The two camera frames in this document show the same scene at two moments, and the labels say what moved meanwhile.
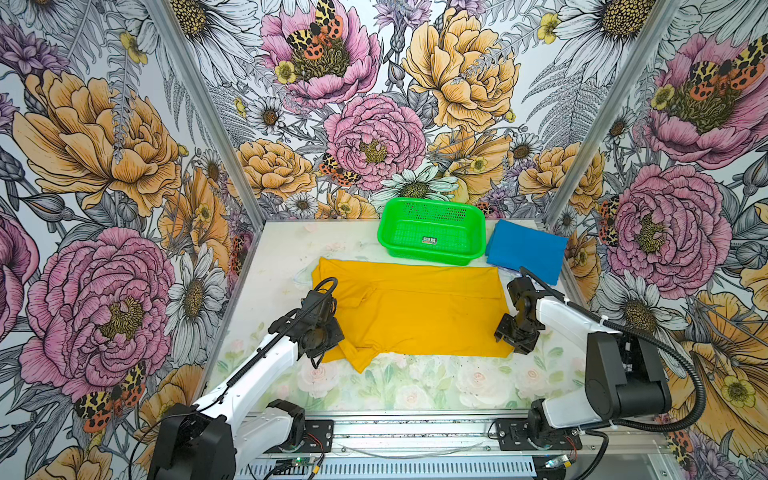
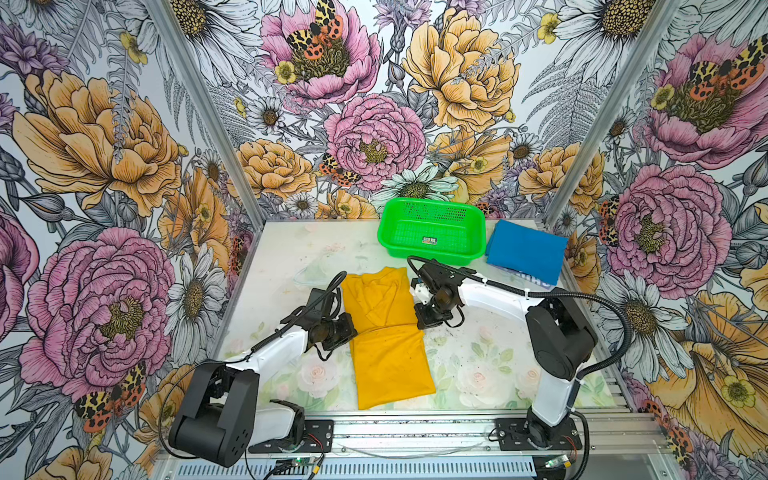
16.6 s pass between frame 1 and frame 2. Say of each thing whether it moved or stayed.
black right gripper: moved
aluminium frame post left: stayed
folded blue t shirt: stayed
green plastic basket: stayed
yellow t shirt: moved
